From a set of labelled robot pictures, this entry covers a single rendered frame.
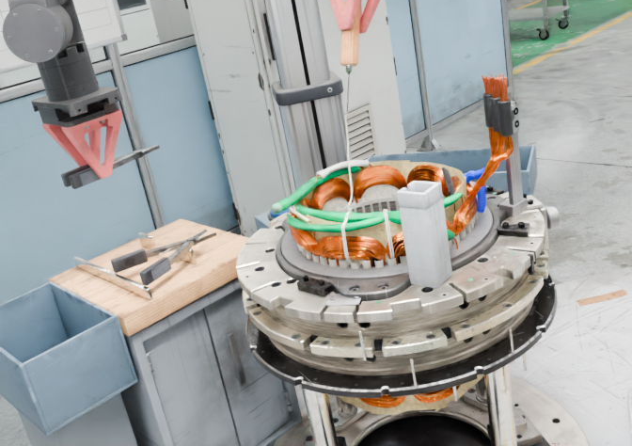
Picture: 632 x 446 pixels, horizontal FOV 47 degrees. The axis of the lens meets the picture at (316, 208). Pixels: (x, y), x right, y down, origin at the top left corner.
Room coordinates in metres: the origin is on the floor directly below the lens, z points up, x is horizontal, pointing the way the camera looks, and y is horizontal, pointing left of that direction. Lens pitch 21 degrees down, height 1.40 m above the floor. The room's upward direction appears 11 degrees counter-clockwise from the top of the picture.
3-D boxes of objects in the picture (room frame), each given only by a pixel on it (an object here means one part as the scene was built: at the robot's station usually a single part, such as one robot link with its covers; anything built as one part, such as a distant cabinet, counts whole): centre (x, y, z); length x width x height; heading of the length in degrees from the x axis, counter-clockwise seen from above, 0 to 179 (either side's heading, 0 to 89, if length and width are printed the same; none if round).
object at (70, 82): (0.83, 0.25, 1.30); 0.10 x 0.07 x 0.07; 40
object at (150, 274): (0.73, 0.19, 1.09); 0.04 x 0.01 x 0.02; 145
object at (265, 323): (0.62, 0.06, 1.05); 0.09 x 0.04 x 0.01; 44
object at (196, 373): (0.82, 0.20, 0.91); 0.19 x 0.19 x 0.26; 40
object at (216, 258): (0.82, 0.20, 1.05); 0.20 x 0.19 x 0.02; 130
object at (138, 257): (0.78, 0.22, 1.09); 0.04 x 0.01 x 0.02; 115
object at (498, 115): (0.67, -0.19, 1.21); 0.04 x 0.04 x 0.03; 44
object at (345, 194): (0.75, -0.02, 1.12); 0.06 x 0.02 x 0.04; 134
